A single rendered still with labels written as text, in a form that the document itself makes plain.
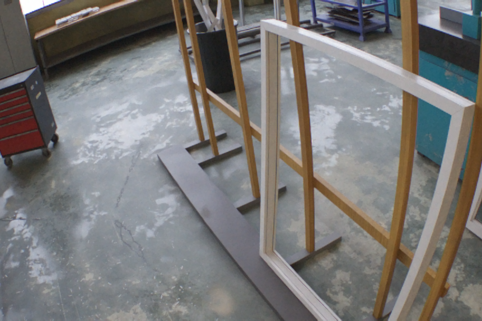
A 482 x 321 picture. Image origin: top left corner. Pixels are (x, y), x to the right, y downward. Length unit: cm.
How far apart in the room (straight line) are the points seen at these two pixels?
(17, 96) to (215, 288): 289
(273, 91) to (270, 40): 26
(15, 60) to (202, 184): 557
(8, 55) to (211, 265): 628
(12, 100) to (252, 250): 294
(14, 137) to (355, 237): 360
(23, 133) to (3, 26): 378
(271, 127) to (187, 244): 114
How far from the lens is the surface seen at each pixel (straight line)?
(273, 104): 207
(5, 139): 471
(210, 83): 478
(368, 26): 655
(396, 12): 783
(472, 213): 287
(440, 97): 120
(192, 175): 341
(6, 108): 451
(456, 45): 282
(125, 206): 340
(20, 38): 795
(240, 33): 639
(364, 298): 243
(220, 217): 295
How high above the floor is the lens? 197
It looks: 32 degrees down
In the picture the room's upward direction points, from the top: 10 degrees counter-clockwise
